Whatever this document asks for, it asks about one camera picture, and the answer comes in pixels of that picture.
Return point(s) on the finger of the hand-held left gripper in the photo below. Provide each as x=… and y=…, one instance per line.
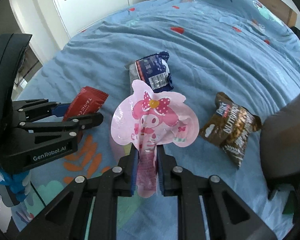
x=72, y=122
x=47, y=108

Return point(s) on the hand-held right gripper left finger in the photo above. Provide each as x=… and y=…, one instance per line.
x=133, y=171

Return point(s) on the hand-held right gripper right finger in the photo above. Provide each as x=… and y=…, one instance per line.
x=161, y=171

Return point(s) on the red square snack packet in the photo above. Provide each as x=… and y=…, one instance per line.
x=87, y=102

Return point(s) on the pink cartoon snack packet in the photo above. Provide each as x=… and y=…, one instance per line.
x=152, y=120

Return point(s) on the brown snack packet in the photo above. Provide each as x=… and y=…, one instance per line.
x=230, y=130

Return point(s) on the dark blue snack packet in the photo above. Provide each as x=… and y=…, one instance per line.
x=152, y=71

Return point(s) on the white wardrobe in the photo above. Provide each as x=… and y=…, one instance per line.
x=95, y=7

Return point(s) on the blue printed blanket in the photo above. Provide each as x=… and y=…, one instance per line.
x=202, y=60

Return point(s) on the wooden headboard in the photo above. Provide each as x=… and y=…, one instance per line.
x=270, y=2

